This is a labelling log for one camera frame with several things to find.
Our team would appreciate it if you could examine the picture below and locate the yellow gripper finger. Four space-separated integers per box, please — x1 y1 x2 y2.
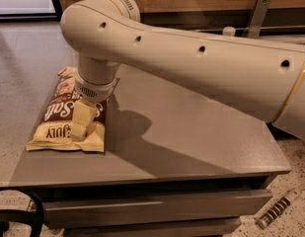
72 99 97 125
71 122 88 139

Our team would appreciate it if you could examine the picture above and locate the black chair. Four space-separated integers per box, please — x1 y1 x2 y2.
0 187 44 237

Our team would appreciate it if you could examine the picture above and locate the brown Late July chip bag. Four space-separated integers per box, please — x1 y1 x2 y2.
26 67 107 153

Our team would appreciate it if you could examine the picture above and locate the white power strip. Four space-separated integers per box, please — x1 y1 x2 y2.
256 189 301 229

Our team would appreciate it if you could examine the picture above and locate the right metal bracket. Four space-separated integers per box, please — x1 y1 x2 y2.
243 0 271 39

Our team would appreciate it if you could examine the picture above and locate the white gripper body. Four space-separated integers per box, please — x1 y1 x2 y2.
75 72 116 103

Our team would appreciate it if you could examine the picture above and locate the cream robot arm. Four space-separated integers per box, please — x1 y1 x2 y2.
60 0 305 141

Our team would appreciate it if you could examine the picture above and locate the grey table drawer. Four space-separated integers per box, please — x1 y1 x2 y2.
43 190 271 228

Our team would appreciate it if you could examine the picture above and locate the clear plastic water bottle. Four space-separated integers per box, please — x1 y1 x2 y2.
222 27 236 37

